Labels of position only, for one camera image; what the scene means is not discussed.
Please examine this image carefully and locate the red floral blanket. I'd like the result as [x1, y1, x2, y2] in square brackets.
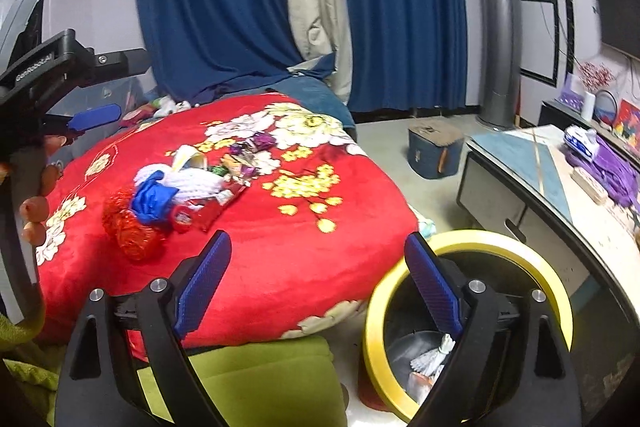
[35, 93, 421, 363]

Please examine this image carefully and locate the red berry decoration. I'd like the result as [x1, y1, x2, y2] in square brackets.
[576, 62, 616, 90]

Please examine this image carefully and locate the red snack wrapper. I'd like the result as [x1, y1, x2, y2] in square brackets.
[192, 184, 248, 233]

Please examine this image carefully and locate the low white table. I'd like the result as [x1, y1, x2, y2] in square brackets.
[456, 124, 640, 308]

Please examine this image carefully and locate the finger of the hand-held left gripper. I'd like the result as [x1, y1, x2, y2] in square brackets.
[75, 48, 152, 88]
[42, 103, 122, 140]

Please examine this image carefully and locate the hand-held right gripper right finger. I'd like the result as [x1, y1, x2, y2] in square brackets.
[404, 232, 583, 427]

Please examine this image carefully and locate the colourful picture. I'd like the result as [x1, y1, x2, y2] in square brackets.
[612, 99, 640, 142]

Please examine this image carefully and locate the blue white tissue pack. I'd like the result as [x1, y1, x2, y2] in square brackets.
[564, 125, 600, 162]

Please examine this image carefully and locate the red round jelly cup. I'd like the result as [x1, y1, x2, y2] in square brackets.
[170, 206, 195, 233]

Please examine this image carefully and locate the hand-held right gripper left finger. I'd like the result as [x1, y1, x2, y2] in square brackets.
[54, 229, 233, 427]

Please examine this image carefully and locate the yellow rimmed trash bin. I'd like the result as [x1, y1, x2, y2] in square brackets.
[357, 229, 576, 423]

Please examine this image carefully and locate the green cushion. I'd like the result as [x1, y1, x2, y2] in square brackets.
[0, 312, 348, 427]

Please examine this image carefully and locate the blue plastic bag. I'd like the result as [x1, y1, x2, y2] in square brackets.
[129, 172, 180, 225]

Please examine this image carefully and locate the person's left hand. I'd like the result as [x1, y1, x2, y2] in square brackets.
[0, 134, 68, 248]

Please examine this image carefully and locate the silver tower air conditioner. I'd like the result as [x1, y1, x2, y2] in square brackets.
[475, 0, 522, 131]

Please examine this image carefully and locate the red mesh bag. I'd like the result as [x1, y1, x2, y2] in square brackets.
[102, 187, 168, 262]

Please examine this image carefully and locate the blue pillow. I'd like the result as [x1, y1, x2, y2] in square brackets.
[240, 72, 357, 142]

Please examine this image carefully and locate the white plush toy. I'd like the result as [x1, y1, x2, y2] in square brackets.
[152, 99, 191, 118]

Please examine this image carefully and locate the purple cloth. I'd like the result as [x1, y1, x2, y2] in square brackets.
[565, 142, 640, 208]

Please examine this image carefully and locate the dark television cabinet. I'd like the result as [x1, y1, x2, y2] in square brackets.
[539, 99, 640, 168]

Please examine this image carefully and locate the white shuttlecock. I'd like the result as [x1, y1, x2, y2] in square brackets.
[410, 334, 456, 378]

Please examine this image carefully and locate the blue basket with handle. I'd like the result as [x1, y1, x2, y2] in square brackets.
[594, 89, 621, 130]

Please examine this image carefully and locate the black television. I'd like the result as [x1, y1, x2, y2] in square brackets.
[589, 0, 640, 58]

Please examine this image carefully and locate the purple box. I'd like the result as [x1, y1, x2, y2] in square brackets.
[557, 74, 583, 108]

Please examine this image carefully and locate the blue storage box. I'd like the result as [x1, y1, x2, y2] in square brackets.
[407, 119, 466, 180]

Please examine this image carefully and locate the beige power strip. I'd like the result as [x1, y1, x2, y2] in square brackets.
[570, 167, 610, 204]

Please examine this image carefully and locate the pastel striped cloth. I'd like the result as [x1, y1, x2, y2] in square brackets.
[415, 207, 436, 238]

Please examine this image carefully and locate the purple snack packet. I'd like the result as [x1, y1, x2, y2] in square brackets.
[242, 132, 275, 155]

